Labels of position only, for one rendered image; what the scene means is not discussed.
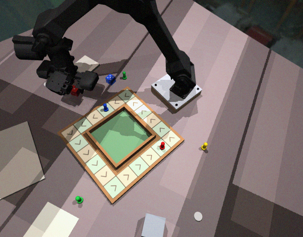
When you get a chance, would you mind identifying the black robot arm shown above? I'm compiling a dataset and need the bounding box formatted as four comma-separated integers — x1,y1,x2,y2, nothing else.
12,0,196,99

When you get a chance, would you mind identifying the red pawn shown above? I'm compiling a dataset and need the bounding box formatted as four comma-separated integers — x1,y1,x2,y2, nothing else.
160,142,165,150

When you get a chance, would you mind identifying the blue die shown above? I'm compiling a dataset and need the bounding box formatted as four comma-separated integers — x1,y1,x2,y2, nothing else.
106,74,116,85

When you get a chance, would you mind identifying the yellow pawn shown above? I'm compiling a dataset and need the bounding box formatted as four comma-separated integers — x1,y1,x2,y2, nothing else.
201,142,208,150

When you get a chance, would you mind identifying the green pawn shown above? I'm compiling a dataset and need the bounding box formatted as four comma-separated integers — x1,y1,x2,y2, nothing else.
122,72,127,80
75,196,83,204

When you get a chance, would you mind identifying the red die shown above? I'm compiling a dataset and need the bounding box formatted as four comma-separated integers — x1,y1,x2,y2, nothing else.
70,85,80,97

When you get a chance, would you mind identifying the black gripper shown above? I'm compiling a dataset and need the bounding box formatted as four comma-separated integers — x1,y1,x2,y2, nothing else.
36,56,99,94

